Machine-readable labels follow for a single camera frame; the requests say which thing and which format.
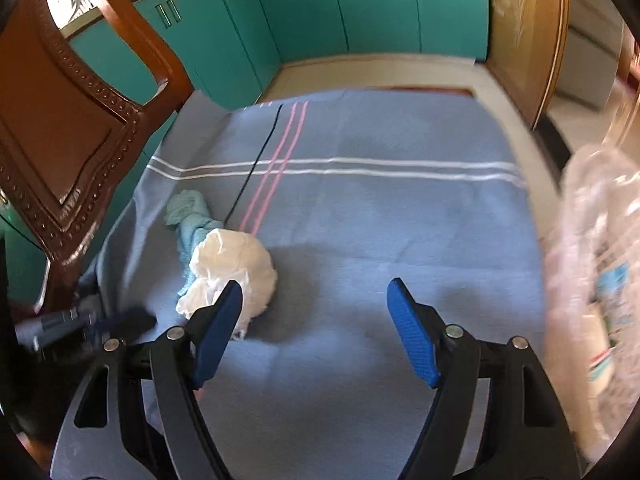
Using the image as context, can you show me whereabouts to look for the pink plastic basket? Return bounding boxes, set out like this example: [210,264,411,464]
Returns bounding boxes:
[542,145,640,467]

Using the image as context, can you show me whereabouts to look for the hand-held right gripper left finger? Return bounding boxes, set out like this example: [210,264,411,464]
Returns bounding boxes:
[50,280,244,480]

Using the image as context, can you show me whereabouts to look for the printed plastic wrapper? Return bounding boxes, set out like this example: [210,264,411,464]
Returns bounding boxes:
[562,145,640,411]

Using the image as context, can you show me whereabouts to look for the carved wooden chair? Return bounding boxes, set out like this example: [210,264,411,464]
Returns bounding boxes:
[0,0,196,311]

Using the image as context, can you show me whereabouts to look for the light blue face mask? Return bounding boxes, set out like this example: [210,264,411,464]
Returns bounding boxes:
[165,189,226,281]

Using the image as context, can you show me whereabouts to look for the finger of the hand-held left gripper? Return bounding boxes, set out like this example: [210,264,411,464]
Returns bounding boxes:
[95,308,157,339]

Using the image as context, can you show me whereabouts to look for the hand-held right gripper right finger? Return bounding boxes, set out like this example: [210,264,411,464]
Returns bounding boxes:
[386,277,583,480]

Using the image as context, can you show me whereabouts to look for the blue striped blanket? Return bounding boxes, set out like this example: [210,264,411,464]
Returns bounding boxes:
[77,87,556,480]

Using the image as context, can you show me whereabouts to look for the silver refrigerator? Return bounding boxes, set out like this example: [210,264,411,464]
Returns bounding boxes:
[550,0,632,111]

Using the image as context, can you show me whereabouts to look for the white tissue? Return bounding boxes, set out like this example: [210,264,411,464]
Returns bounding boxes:
[175,228,279,341]

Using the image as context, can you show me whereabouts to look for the teal kitchen cabinets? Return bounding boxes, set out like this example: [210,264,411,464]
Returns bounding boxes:
[0,0,491,291]

